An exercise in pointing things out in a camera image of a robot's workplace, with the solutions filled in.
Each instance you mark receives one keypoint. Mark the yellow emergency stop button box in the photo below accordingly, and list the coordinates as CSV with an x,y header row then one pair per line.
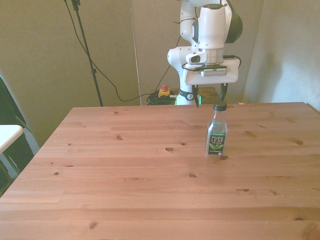
x,y
165,92

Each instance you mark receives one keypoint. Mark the black camera tripod stand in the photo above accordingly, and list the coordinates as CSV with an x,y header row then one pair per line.
x,y
88,52

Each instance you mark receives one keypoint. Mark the black chair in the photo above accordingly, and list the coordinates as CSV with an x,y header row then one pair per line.
x,y
12,135

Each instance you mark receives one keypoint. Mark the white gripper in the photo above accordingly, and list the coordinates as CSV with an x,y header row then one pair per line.
x,y
212,77

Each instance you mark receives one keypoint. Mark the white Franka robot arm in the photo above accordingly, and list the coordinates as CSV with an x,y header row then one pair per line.
x,y
211,27

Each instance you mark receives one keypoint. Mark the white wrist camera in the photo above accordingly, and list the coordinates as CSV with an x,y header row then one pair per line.
x,y
198,57

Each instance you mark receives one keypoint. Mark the white folding table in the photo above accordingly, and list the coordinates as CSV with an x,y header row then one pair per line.
x,y
7,136

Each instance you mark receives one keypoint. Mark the clear Pure Leaf bottle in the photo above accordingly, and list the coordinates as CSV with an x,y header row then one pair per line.
x,y
217,135

